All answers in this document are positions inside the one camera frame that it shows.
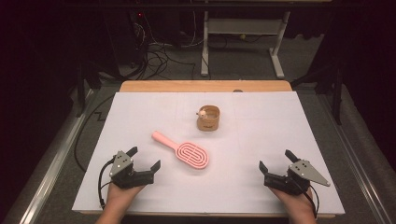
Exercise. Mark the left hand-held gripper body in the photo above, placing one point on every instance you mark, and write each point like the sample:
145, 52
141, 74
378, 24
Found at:
124, 177

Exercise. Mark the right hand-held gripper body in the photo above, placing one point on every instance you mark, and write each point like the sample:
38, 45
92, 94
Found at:
299, 174

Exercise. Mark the pink hairbrush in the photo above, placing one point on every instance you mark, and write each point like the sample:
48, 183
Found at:
190, 153

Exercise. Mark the person's left hand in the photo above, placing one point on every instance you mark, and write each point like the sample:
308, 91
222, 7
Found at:
120, 196

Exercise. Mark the person's right hand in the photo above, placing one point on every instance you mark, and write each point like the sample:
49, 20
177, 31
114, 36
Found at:
294, 202

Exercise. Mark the round wooden cup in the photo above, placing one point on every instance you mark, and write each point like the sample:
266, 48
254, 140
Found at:
209, 123

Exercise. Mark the small cream animal figure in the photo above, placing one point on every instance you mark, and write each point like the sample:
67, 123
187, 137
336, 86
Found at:
203, 114

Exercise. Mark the black stand leg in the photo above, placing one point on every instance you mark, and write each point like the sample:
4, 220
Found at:
82, 90
336, 93

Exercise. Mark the white metal stand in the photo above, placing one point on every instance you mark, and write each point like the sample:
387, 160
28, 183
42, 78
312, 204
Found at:
243, 26

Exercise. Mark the grey metal floor rail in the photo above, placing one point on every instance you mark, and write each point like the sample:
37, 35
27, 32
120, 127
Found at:
59, 161
358, 165

